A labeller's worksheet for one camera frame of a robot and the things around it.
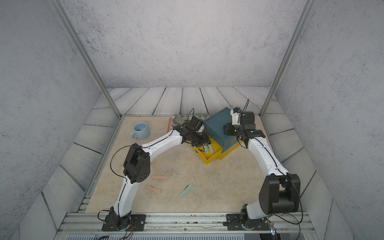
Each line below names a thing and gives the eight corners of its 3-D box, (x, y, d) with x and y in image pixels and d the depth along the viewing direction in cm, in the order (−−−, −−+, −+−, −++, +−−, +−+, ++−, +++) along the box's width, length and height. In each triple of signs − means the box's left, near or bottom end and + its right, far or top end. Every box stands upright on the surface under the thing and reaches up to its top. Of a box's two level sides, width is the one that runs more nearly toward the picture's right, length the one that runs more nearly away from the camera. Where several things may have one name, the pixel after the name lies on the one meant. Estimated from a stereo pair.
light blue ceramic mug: (134, 141, 108) (130, 133, 102) (138, 129, 115) (135, 121, 109) (148, 140, 108) (145, 133, 102) (151, 129, 115) (148, 121, 109)
